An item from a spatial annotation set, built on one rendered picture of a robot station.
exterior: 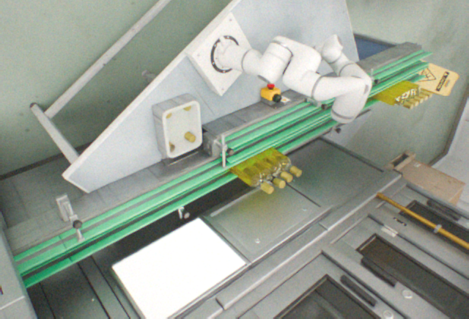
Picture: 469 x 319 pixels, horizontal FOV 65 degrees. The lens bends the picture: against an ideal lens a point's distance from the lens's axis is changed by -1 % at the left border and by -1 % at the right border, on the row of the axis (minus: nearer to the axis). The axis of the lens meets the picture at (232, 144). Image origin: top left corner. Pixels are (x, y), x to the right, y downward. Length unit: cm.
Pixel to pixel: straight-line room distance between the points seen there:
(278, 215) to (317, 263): 26
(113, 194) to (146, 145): 24
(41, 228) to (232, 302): 73
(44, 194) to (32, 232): 53
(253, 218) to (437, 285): 74
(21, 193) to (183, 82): 99
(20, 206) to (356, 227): 153
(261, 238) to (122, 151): 67
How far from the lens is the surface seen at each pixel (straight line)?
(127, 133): 154
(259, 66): 137
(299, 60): 133
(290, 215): 166
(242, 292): 140
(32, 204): 198
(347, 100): 132
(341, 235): 167
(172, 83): 155
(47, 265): 151
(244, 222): 162
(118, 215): 148
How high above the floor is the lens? 199
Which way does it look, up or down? 41 degrees down
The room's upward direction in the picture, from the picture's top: 124 degrees clockwise
